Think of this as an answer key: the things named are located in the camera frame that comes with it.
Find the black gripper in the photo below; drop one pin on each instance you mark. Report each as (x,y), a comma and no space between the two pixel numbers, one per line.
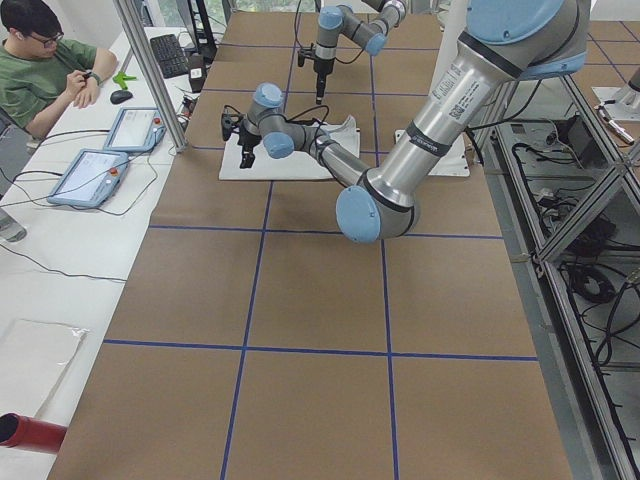
(320,68)
(246,140)

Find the aluminium frame post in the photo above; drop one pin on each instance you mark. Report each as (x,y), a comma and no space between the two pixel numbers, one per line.
(141,48)

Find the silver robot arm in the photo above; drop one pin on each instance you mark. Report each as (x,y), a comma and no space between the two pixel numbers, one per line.
(501,41)
(336,21)

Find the blue teach pendant far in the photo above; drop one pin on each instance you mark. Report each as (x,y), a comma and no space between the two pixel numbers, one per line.
(135,130)

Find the aluminium frame rail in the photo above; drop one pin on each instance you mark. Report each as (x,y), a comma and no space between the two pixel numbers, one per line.
(567,191)

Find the black keyboard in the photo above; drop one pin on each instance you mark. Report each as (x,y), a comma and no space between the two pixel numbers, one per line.
(169,56)

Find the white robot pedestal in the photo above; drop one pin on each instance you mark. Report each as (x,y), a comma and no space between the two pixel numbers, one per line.
(432,144)

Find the grey t-shirt with cartoon print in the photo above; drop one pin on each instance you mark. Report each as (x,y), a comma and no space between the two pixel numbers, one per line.
(299,166)

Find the black computer mouse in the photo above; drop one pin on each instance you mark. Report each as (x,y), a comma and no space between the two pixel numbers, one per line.
(120,96)

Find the green plastic object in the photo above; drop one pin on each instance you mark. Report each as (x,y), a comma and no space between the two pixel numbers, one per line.
(121,79)

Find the blue teach pendant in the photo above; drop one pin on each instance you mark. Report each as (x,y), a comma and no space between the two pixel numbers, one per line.
(91,179)
(135,130)

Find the clear water bottle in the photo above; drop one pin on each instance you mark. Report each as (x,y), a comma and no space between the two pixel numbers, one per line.
(11,230)

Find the red cylinder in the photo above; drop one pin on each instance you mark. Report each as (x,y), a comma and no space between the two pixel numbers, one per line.
(31,434)

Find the clear plastic bag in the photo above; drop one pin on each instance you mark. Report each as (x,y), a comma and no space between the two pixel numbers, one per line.
(35,357)

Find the blue teach pendant near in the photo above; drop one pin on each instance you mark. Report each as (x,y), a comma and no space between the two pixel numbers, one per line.
(91,179)

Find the person in green shirt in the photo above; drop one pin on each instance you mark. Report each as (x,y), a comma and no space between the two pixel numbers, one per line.
(42,72)

